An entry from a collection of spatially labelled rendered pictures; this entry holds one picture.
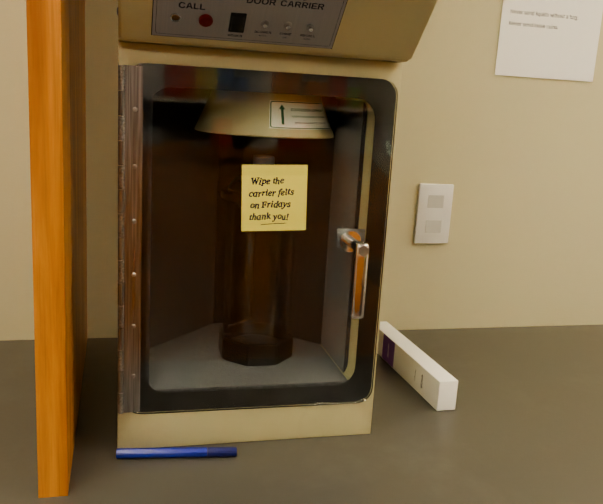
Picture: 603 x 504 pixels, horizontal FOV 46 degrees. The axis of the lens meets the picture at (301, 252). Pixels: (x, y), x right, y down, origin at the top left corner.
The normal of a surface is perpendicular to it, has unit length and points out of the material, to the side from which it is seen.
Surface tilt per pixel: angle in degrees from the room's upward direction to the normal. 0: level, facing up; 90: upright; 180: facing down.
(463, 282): 90
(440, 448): 0
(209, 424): 90
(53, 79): 90
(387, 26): 135
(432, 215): 90
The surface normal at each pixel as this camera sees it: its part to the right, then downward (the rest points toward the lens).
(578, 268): 0.24, 0.22
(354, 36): 0.13, 0.85
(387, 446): 0.06, -0.97
